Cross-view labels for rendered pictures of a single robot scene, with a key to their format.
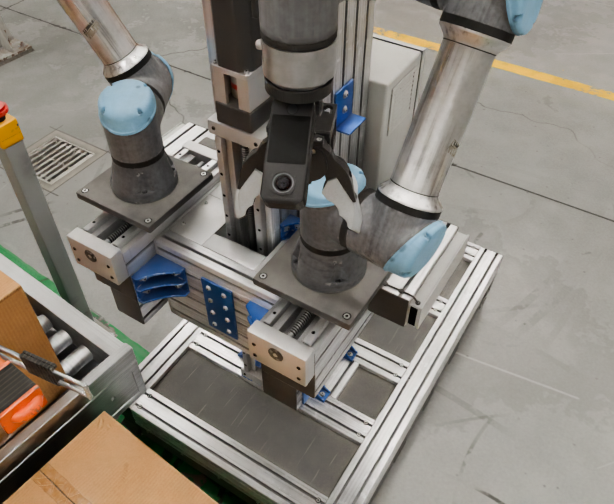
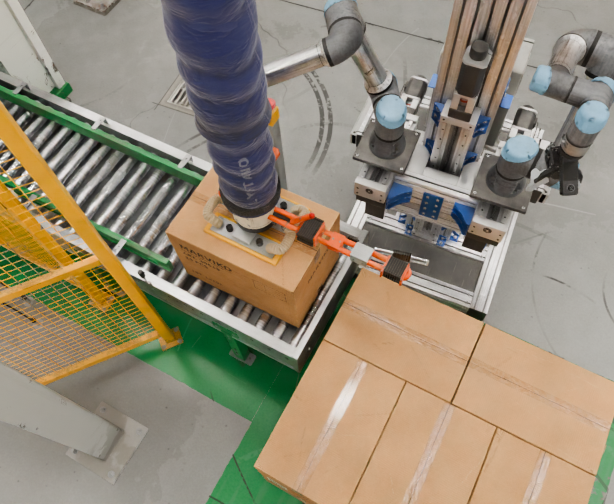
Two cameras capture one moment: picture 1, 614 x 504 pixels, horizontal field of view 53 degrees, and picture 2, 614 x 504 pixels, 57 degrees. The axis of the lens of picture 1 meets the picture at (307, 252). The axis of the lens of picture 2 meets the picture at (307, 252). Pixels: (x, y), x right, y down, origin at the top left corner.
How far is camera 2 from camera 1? 135 cm
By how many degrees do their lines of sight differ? 17
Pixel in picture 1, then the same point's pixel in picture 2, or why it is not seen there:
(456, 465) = (530, 264)
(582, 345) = (594, 180)
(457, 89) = not seen: hidden behind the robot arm
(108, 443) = (373, 283)
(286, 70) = (577, 152)
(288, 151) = (570, 176)
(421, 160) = not seen: hidden behind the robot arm
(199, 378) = (378, 238)
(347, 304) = (521, 201)
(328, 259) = (514, 182)
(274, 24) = (579, 141)
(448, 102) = not seen: hidden behind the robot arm
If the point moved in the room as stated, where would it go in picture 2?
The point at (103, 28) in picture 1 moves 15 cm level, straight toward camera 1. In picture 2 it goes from (376, 70) to (397, 96)
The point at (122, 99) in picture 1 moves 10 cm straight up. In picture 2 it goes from (392, 109) to (394, 90)
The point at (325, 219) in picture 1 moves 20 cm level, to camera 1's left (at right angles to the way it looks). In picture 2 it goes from (520, 167) to (466, 175)
